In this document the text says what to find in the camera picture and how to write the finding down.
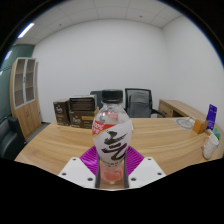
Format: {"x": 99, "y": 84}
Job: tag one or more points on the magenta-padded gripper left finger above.
{"x": 77, "y": 171}

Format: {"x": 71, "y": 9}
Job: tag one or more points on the dark brown flat carton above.
{"x": 82, "y": 103}

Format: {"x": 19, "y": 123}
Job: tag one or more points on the dark grey office chair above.
{"x": 96, "y": 96}

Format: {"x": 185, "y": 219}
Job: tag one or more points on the long ceiling light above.
{"x": 25, "y": 30}

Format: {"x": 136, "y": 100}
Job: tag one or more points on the white patterned mug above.
{"x": 210, "y": 146}

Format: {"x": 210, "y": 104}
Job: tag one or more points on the clear drink bottle black cap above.
{"x": 112, "y": 133}

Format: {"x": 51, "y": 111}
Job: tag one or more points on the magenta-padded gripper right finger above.
{"x": 146, "y": 171}

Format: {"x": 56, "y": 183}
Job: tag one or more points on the black mesh office chair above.
{"x": 155, "y": 111}

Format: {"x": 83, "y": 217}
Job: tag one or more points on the wooden glass-door shelf cabinet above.
{"x": 24, "y": 95}

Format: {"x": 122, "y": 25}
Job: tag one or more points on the purple hanging package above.
{"x": 211, "y": 116}

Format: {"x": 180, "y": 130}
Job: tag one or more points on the grey backpack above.
{"x": 139, "y": 104}

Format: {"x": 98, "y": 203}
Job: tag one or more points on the black leather sofa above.
{"x": 10, "y": 138}

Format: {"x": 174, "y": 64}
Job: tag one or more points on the small tan box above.
{"x": 200, "y": 126}

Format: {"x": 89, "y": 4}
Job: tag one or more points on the brown and tan carton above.
{"x": 81, "y": 120}

